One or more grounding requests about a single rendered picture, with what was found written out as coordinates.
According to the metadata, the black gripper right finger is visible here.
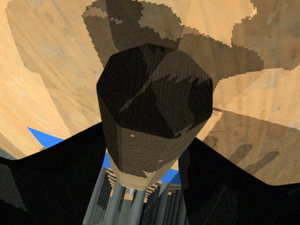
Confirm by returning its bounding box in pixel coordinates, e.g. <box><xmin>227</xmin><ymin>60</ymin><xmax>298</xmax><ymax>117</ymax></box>
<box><xmin>178</xmin><ymin>137</ymin><xmax>300</xmax><ymax>225</ymax></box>

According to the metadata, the blue flat strip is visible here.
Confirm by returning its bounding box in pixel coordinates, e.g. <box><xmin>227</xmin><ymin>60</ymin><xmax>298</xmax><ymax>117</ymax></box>
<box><xmin>26</xmin><ymin>126</ymin><xmax>182</xmax><ymax>185</ymax></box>

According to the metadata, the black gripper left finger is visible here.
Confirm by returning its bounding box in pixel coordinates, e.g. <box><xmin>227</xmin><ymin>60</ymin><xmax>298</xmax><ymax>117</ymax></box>
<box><xmin>0</xmin><ymin>121</ymin><xmax>107</xmax><ymax>225</ymax></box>

